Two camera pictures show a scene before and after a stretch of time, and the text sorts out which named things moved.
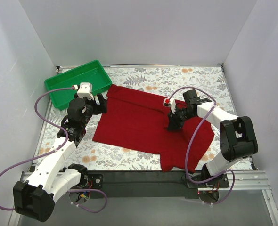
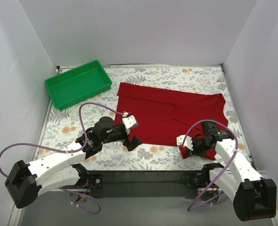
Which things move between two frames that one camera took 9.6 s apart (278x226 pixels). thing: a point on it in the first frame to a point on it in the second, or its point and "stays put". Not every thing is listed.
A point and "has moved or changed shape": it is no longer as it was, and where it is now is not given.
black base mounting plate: x=121 y=183 stays put
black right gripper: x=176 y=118 to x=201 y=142
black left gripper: x=98 y=105 to x=126 y=137
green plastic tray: x=93 y=73 stays put
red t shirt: x=139 y=122 has moved or changed shape
